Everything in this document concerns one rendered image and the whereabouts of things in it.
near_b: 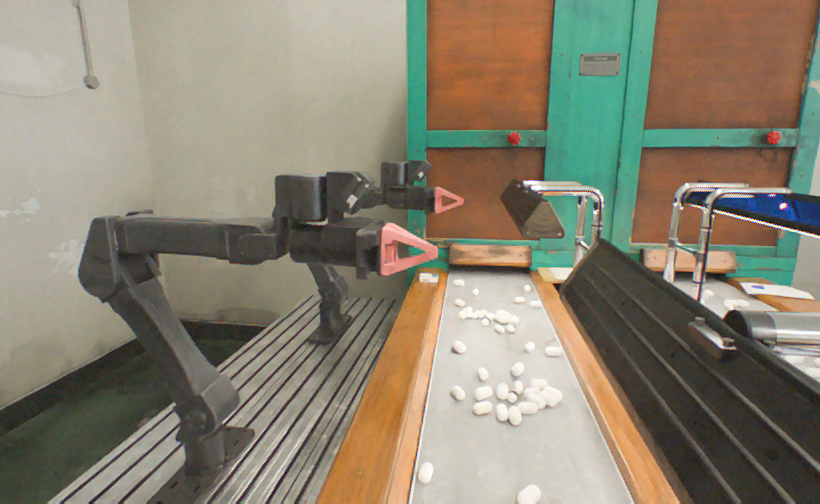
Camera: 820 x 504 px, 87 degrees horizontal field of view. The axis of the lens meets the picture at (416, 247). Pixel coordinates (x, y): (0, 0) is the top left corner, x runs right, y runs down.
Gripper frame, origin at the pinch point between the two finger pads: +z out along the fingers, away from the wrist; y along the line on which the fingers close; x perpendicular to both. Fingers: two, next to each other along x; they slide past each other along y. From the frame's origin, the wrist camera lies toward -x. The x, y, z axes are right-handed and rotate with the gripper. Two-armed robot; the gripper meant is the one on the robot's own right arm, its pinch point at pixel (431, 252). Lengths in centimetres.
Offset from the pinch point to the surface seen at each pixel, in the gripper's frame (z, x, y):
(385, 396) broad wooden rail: -8.9, 30.4, 11.5
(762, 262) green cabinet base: 103, 22, 107
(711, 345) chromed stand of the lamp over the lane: 19.2, -4.6, -34.9
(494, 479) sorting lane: 10.8, 32.3, -3.0
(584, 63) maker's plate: 36, -43, 105
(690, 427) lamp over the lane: 17.9, -1.1, -37.0
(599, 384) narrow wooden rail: 30.5, 29.2, 22.4
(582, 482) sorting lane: 23.2, 31.9, -1.4
